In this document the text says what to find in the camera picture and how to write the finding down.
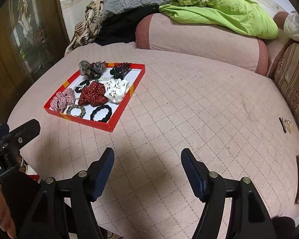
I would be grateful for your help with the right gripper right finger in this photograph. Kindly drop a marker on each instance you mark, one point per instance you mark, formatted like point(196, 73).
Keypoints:
point(196, 172)

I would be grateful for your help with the red patterned scrunchie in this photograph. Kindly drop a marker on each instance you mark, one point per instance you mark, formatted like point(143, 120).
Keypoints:
point(93, 95)

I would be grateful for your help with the dark brown claw clip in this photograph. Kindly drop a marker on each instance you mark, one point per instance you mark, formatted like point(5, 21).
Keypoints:
point(120, 70)

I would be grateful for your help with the leaf pattern cloth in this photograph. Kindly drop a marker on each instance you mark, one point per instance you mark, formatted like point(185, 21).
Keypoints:
point(86, 31)

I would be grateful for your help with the black cloth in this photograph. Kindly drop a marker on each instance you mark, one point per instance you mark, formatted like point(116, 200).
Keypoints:
point(121, 28)

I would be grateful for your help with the person's left hand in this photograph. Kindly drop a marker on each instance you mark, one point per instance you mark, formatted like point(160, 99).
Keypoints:
point(6, 222)

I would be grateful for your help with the pink bolster pillow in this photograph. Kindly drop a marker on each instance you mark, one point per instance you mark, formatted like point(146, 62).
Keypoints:
point(159, 32)

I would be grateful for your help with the white cherry scrunchie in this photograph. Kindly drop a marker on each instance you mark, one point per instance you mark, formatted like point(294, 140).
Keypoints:
point(115, 90)

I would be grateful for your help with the white plastic bag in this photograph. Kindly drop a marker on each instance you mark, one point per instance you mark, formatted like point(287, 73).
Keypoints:
point(291, 25)

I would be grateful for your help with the clear crystal hair clip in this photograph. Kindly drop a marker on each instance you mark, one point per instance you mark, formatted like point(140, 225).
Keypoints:
point(288, 125)

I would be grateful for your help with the grey metallic scrunchie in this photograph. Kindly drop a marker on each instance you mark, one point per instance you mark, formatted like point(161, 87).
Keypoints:
point(91, 70)

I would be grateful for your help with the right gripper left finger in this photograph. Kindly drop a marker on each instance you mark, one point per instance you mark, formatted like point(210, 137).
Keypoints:
point(98, 174)

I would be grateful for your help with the green blanket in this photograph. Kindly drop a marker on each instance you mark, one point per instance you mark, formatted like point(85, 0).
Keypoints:
point(245, 17)

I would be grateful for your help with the red white tray box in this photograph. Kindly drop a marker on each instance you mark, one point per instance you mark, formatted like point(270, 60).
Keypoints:
point(104, 117)

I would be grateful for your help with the black hair clip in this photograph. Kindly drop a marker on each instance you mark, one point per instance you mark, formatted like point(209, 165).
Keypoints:
point(282, 121)

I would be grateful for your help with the brown striped headboard cushion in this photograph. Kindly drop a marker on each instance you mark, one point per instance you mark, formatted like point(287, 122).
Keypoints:
point(286, 78)

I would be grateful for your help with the wooden glass cabinet door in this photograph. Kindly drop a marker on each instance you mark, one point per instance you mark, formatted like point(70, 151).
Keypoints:
point(33, 38)

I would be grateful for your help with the red white checked scrunchie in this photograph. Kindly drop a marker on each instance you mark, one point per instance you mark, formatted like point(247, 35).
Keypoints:
point(62, 99)

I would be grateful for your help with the pink quilted bed cover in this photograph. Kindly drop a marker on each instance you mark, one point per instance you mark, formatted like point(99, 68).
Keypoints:
point(227, 116)

